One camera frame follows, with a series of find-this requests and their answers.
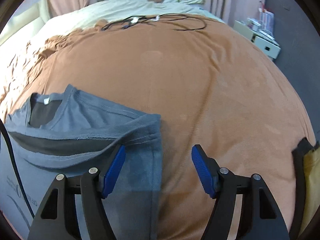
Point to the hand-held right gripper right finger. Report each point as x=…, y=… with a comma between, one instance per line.
x=202, y=172

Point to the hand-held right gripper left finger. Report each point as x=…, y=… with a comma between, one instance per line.
x=115, y=172

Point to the grey t-shirt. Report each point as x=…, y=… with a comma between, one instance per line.
x=100, y=125

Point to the orange blanket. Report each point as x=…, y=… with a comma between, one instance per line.
x=200, y=92

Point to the folded black shirt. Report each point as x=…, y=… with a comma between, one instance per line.
x=298, y=170

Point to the folded tan shirt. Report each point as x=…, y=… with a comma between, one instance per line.
x=310, y=180

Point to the white nightstand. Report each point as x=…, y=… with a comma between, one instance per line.
x=260, y=37

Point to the white power strip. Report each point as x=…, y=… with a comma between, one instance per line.
x=267, y=33

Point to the cream bedsheet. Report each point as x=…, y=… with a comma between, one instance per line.
x=87, y=15

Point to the striped gift bag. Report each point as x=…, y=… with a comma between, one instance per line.
x=266, y=17

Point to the cream padded headboard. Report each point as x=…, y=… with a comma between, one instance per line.
x=22, y=27

